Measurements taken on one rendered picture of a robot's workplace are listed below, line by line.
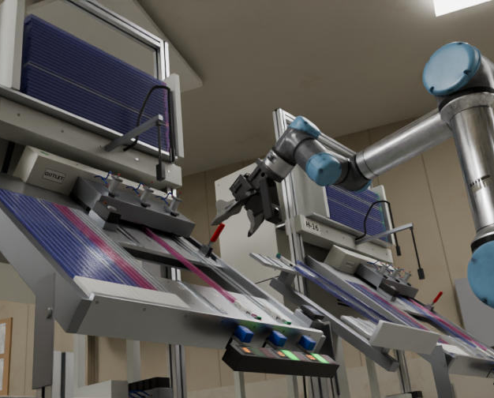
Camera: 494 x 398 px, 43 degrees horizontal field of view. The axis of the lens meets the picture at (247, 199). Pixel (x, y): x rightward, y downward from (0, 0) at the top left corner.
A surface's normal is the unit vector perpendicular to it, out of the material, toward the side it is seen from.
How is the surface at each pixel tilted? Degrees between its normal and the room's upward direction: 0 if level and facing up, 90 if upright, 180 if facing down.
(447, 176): 90
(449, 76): 83
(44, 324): 90
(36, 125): 90
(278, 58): 180
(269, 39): 180
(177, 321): 133
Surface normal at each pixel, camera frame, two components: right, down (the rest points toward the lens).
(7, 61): -0.65, -0.25
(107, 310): 0.62, 0.38
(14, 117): 0.76, -0.33
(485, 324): -0.35, -0.34
